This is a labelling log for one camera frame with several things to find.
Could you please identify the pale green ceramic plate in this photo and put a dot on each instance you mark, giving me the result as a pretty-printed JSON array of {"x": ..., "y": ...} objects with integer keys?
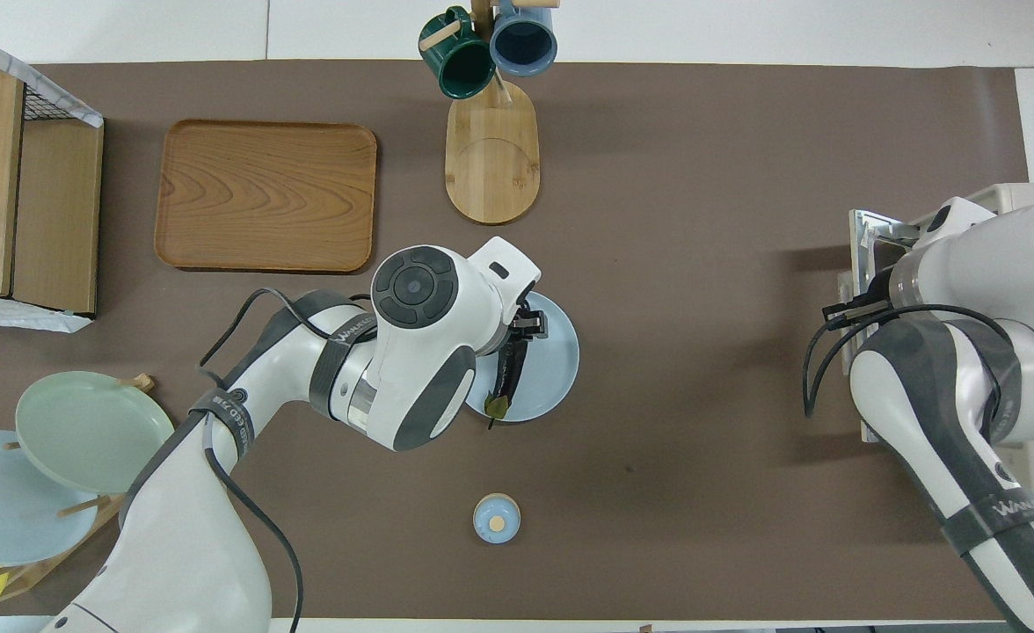
[{"x": 95, "y": 431}]

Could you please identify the dark purple eggplant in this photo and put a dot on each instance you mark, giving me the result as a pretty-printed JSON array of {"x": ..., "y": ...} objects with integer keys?
[{"x": 510, "y": 369}]

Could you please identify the brown table mat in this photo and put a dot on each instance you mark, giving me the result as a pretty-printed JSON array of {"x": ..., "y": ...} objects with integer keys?
[{"x": 702, "y": 264}]

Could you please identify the wooden plate rack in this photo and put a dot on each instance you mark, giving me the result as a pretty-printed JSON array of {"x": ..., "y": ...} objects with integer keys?
[{"x": 86, "y": 526}]

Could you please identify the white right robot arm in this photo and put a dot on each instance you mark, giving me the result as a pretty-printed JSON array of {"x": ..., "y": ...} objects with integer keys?
[{"x": 992, "y": 255}]

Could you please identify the dark green mug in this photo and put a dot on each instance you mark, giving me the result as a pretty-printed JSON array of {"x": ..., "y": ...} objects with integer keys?
[{"x": 464, "y": 66}]

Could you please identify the rectangular wooden tray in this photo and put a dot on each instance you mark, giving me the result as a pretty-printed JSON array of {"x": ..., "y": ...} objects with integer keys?
[{"x": 262, "y": 193}]

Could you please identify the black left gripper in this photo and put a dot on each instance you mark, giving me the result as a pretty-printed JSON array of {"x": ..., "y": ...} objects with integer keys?
[{"x": 530, "y": 323}]

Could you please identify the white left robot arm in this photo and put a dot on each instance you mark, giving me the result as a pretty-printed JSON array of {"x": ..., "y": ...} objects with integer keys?
[{"x": 411, "y": 352}]

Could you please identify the light blue ceramic plate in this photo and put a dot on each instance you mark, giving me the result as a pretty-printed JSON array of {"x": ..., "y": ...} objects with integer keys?
[
  {"x": 7, "y": 519},
  {"x": 552, "y": 369}
]

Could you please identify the glass oven door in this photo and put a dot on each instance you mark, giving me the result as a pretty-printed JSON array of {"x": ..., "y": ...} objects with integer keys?
[{"x": 864, "y": 230}]

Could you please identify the wooden mug tree stand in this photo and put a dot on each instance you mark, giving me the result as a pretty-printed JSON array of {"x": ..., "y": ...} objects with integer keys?
[{"x": 492, "y": 167}]

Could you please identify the blue mug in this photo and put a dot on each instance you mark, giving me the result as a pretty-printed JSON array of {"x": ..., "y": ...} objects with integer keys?
[{"x": 523, "y": 40}]

